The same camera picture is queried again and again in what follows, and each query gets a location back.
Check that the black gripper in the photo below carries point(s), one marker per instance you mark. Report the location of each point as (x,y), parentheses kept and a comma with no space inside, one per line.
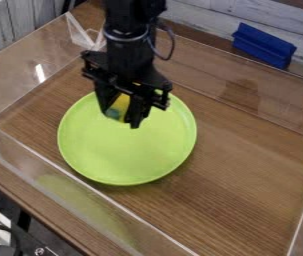
(147,87)

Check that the yellow toy banana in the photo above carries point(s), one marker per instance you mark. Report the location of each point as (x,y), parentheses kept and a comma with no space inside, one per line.
(117,111)

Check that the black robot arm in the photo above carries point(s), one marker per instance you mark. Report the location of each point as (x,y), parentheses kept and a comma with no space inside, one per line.
(130,33)

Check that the green round plate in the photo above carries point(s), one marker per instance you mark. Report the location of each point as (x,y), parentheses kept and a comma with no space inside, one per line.
(113,154)

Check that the blue block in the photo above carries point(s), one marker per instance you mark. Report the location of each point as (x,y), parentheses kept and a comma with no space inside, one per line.
(264,46)

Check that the clear acrylic corner bracket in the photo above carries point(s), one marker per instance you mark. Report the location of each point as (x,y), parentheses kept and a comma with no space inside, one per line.
(87,39)

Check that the clear acrylic enclosure wall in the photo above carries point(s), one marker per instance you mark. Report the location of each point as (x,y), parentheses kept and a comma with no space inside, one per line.
(230,203)

